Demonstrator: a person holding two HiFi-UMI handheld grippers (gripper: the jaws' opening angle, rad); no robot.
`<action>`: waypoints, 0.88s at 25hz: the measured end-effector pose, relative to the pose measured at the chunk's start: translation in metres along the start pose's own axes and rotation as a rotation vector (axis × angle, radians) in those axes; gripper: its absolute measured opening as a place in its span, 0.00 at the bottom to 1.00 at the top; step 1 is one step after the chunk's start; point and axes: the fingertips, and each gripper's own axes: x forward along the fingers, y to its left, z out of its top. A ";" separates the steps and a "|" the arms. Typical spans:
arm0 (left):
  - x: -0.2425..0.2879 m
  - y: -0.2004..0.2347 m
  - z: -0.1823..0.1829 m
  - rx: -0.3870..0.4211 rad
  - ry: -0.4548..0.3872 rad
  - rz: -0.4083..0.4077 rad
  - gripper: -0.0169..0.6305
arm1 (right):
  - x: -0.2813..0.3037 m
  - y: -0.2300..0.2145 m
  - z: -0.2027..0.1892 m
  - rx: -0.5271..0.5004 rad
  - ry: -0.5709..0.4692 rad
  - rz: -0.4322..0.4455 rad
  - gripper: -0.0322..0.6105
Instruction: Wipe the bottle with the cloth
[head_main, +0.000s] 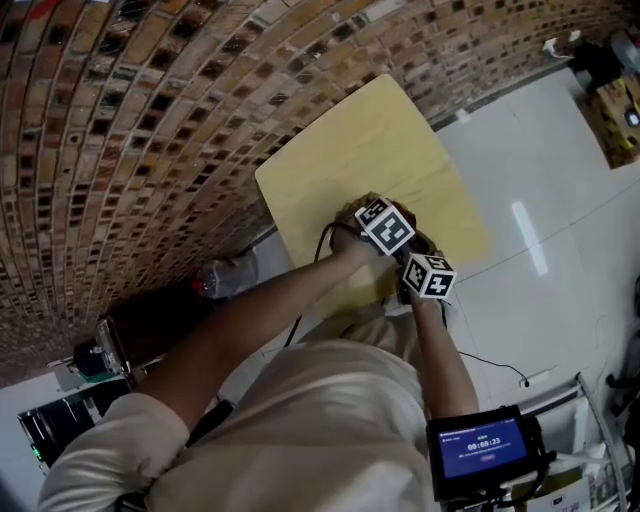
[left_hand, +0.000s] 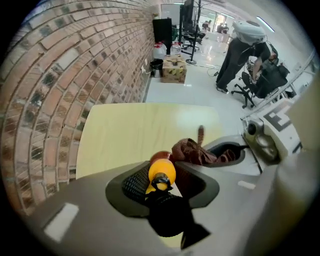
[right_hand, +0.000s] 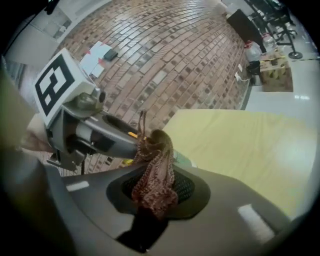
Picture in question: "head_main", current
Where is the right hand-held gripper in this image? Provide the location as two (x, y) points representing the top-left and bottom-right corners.
(401, 252), (459, 301)

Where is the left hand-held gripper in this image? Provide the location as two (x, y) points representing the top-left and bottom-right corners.
(353, 196), (418, 258)

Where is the dark brown cloth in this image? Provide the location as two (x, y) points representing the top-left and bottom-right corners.
(409, 219), (444, 258)

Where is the person's right forearm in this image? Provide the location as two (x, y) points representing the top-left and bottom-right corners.
(409, 294), (479, 427)

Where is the person's left forearm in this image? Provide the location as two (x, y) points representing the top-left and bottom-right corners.
(134, 239), (382, 442)

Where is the person's left hand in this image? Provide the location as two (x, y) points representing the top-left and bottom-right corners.
(332, 196), (380, 257)

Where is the black tablet with blue screen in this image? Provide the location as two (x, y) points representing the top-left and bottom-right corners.
(425, 404), (557, 504)

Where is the person's beige clothing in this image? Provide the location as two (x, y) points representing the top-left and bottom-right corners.
(37, 299), (452, 512)

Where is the white metal rack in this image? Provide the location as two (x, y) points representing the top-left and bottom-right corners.
(519, 371), (640, 512)

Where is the black office chair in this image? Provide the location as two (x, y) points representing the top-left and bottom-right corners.
(606, 371), (640, 417)

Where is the cardboard box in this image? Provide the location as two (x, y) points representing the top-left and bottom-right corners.
(579, 76), (640, 172)

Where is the white power plug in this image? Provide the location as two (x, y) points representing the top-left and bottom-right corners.
(543, 29), (583, 59)

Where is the black metal cart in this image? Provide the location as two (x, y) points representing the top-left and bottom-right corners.
(71, 291), (214, 389)

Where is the black bag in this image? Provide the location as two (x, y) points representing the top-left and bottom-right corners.
(569, 41), (624, 94)

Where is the white plastic jug red label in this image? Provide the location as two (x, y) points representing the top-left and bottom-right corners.
(609, 29), (640, 77)

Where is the black computer case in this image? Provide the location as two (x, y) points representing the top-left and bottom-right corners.
(16, 389), (109, 477)

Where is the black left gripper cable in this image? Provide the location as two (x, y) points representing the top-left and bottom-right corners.
(284, 221), (362, 347)

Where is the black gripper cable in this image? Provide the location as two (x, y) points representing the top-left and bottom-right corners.
(456, 349), (533, 391)
(284, 221), (362, 347)

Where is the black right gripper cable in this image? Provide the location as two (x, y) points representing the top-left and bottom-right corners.
(456, 349), (533, 391)

